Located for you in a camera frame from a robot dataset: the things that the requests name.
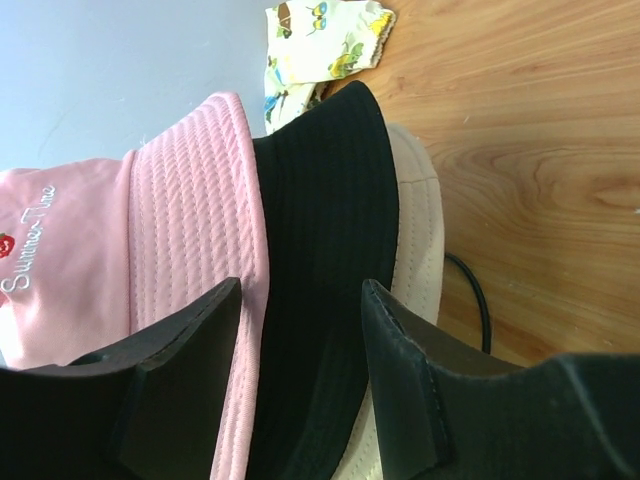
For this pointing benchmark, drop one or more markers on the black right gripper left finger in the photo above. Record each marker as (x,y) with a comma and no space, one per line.
(146,407)

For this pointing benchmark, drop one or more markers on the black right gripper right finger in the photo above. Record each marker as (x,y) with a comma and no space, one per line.
(444,410)

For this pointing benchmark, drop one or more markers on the pink bucket hat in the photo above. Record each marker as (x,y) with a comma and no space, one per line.
(96,250)

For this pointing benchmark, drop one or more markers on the beige bucket hat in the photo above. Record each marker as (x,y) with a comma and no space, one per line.
(417,279)

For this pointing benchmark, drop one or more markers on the black pink-lined hat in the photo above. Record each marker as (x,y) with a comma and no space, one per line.
(331,205)

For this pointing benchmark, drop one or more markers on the cartoon print cloth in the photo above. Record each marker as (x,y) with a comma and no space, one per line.
(313,43)

